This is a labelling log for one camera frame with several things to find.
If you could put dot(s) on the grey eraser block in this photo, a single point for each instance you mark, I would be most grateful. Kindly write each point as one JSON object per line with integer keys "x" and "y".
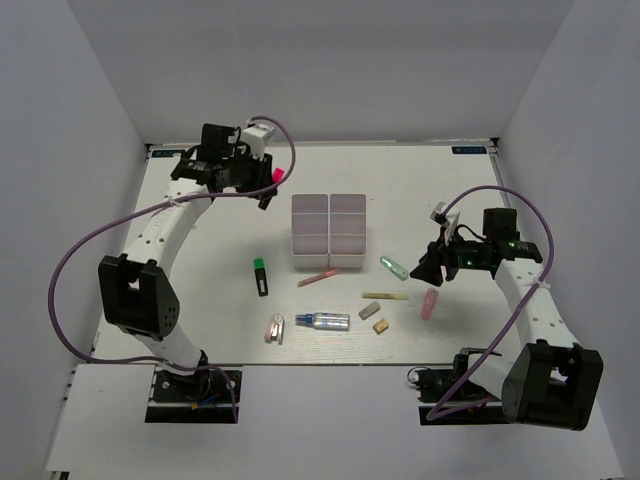
{"x": 369, "y": 310}

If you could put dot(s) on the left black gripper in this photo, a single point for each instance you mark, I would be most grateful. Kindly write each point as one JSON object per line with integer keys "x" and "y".
{"x": 263, "y": 170}

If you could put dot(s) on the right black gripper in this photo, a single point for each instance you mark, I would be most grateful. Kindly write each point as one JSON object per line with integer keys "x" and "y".
{"x": 429, "y": 268}

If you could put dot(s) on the tan eraser block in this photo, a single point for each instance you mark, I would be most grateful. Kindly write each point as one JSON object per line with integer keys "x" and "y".
{"x": 380, "y": 326}

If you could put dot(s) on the white compartment organizer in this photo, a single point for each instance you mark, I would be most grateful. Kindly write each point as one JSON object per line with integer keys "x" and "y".
{"x": 310, "y": 231}
{"x": 347, "y": 231}

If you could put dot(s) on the left blue table label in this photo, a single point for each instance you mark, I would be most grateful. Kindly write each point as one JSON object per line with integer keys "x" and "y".
{"x": 167, "y": 153}

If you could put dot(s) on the blue clear spray bottle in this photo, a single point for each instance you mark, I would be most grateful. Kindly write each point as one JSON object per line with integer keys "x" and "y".
{"x": 324, "y": 321}

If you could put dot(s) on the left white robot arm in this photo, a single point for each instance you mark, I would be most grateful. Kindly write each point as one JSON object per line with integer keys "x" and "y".
{"x": 136, "y": 292}

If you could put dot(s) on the blue table label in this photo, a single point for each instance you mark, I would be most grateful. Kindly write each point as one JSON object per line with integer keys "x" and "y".
{"x": 167, "y": 153}
{"x": 468, "y": 150}

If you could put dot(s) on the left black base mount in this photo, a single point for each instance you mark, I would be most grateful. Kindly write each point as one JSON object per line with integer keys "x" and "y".
{"x": 212, "y": 402}

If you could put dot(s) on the green black highlighter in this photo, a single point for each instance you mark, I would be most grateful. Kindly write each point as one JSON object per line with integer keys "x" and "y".
{"x": 260, "y": 276}

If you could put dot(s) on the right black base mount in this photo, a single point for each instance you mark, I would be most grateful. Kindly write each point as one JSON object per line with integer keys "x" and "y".
{"x": 432, "y": 382}

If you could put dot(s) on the pink translucent correction tape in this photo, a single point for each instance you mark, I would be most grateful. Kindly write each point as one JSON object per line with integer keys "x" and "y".
{"x": 429, "y": 304}

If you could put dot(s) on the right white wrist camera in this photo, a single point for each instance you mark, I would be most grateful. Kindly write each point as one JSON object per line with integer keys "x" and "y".
{"x": 447, "y": 217}

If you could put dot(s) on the right white compartment organizer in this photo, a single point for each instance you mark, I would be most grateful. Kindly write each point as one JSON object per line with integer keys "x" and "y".
{"x": 347, "y": 231}

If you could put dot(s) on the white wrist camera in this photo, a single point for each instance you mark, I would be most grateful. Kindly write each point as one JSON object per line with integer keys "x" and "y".
{"x": 447, "y": 217}
{"x": 257, "y": 137}

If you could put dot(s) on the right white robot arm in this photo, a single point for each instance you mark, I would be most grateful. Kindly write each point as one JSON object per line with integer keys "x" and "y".
{"x": 553, "y": 382}

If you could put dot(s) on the left white compartment organizer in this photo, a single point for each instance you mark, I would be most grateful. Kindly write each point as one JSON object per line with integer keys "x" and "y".
{"x": 310, "y": 231}

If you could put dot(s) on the yellow thin marker pen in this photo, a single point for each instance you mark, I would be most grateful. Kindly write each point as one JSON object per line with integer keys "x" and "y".
{"x": 384, "y": 296}

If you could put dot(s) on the pink black highlighter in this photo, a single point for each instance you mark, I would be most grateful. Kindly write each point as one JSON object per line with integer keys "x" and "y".
{"x": 277, "y": 176}

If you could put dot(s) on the right blue table label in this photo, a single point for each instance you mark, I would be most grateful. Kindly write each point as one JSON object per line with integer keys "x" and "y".
{"x": 468, "y": 150}

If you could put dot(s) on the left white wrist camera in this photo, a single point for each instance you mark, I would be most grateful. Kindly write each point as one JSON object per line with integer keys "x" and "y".
{"x": 257, "y": 137}

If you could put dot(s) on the green translucent correction tape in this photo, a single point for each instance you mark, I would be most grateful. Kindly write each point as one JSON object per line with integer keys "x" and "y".
{"x": 395, "y": 268}

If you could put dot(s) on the pink white stapler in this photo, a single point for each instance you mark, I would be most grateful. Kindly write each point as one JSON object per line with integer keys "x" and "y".
{"x": 275, "y": 330}

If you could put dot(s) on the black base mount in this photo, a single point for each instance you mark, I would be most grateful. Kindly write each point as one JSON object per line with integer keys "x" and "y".
{"x": 432, "y": 382}
{"x": 212, "y": 402}

